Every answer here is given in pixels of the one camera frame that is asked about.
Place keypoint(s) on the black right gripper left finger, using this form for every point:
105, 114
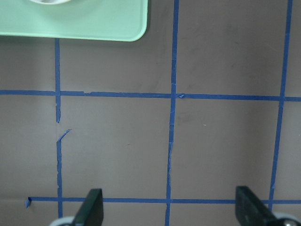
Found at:
91, 211

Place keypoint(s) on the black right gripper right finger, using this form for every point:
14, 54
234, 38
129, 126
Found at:
249, 209

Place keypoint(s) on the white round plate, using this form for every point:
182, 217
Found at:
50, 2

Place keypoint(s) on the green rectangular tray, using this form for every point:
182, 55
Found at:
115, 20

